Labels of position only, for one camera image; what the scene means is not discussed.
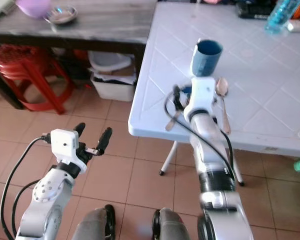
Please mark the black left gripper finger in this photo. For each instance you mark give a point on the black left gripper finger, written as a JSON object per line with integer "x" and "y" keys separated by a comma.
{"x": 104, "y": 140}
{"x": 79, "y": 129}

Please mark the blue mug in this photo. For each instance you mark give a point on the blue mug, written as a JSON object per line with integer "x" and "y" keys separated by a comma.
{"x": 206, "y": 56}

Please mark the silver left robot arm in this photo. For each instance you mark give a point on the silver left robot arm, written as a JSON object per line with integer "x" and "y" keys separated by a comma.
{"x": 42, "y": 200}

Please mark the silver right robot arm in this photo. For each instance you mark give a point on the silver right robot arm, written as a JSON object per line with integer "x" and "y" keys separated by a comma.
{"x": 217, "y": 165}

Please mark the metal fork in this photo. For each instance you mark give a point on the metal fork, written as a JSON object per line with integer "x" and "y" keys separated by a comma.
{"x": 172, "y": 121}

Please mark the metal spoon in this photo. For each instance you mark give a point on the metal spoon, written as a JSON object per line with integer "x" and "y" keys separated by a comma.
{"x": 223, "y": 95}

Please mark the white plastic bin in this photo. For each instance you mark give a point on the white plastic bin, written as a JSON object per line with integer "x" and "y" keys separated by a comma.
{"x": 115, "y": 86}

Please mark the grey left robot leg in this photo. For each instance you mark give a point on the grey left robot leg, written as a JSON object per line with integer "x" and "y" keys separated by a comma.
{"x": 94, "y": 225}

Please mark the grey robot leg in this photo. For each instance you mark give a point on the grey robot leg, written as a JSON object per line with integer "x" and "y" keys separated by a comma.
{"x": 94, "y": 225}
{"x": 170, "y": 226}

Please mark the white plastic folding table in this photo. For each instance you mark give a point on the white plastic folding table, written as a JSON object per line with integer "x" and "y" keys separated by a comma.
{"x": 265, "y": 85}

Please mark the red plastic stool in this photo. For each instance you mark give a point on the red plastic stool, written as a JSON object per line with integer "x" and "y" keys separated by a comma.
{"x": 25, "y": 62}

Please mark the dark wooden table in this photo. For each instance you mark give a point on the dark wooden table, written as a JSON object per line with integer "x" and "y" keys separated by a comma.
{"x": 110, "y": 27}

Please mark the grey right robot leg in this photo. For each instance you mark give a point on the grey right robot leg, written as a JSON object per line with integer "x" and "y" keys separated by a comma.
{"x": 170, "y": 226}

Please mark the black box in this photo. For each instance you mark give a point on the black box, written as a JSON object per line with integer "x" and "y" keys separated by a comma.
{"x": 252, "y": 9}

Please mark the small metal bowl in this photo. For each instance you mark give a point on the small metal bowl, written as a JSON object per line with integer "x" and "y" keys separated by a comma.
{"x": 61, "y": 16}

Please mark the blue plastic water bottle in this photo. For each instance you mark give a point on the blue plastic water bottle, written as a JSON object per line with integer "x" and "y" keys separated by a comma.
{"x": 281, "y": 17}

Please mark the purple bowl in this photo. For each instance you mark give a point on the purple bowl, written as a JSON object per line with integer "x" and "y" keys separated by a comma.
{"x": 34, "y": 7}

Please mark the white and orange packet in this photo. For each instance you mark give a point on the white and orange packet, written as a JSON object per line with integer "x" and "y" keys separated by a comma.
{"x": 299, "y": 26}

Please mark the pale green tray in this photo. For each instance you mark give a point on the pale green tray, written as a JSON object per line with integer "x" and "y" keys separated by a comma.
{"x": 0, "y": 9}

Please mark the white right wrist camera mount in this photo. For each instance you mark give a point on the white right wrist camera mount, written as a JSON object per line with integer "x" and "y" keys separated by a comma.
{"x": 201, "y": 95}

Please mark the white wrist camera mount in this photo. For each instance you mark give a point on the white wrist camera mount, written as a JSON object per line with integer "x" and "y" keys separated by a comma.
{"x": 65, "y": 144}
{"x": 201, "y": 95}

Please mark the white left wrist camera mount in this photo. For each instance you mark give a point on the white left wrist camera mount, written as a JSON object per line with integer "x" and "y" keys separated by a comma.
{"x": 65, "y": 144}

